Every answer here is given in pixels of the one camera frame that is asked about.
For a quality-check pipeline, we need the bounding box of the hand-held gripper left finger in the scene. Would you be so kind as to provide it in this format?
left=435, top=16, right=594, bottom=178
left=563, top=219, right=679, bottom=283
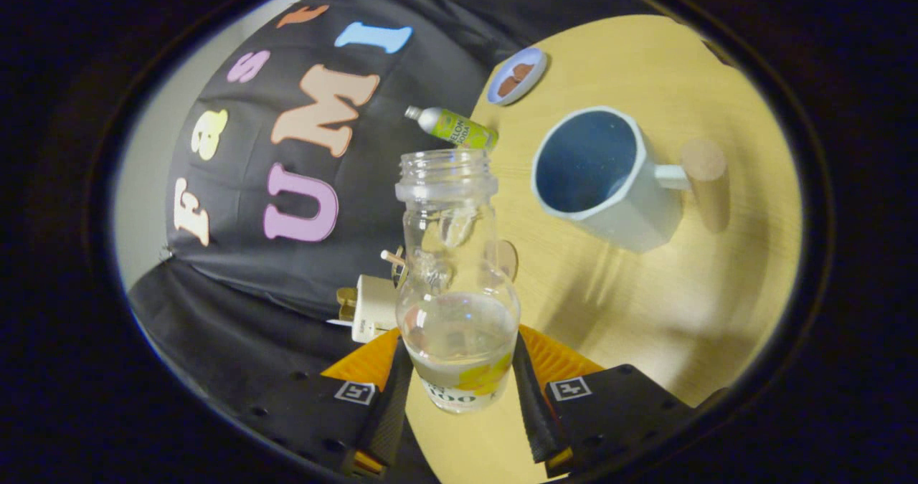
left=237, top=328, right=415, bottom=480

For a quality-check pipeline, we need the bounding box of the small blue dish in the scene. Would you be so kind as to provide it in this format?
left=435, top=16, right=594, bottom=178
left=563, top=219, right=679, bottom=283
left=487, top=47, right=548, bottom=106

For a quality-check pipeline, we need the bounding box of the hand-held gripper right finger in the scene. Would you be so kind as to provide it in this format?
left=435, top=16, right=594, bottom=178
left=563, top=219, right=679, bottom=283
left=510, top=324, right=697, bottom=479

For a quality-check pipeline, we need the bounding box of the white cup with wooden handle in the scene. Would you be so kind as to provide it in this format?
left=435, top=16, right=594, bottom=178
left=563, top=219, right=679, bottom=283
left=531, top=106, right=732, bottom=254

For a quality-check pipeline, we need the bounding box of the black backdrop cloth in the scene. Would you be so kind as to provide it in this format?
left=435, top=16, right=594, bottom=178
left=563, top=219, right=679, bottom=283
left=128, top=0, right=675, bottom=484

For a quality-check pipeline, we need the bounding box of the green soda bottle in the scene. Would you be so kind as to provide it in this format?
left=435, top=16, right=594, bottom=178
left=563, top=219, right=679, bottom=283
left=404, top=105, right=500, bottom=152

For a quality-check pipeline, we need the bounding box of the wooden table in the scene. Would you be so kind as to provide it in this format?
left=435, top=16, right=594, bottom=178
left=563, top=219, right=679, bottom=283
left=405, top=14, right=803, bottom=484

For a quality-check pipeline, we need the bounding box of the small wooden peg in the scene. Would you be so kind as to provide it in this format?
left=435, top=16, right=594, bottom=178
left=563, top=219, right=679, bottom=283
left=380, top=247, right=408, bottom=288

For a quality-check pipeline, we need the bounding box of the white plug adapter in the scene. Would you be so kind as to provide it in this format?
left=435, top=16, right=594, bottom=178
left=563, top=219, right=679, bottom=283
left=336, top=274, right=399, bottom=344

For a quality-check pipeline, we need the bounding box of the clear glass juice bottle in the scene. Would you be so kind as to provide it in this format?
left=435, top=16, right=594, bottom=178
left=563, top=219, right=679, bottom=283
left=394, top=148, right=521, bottom=414

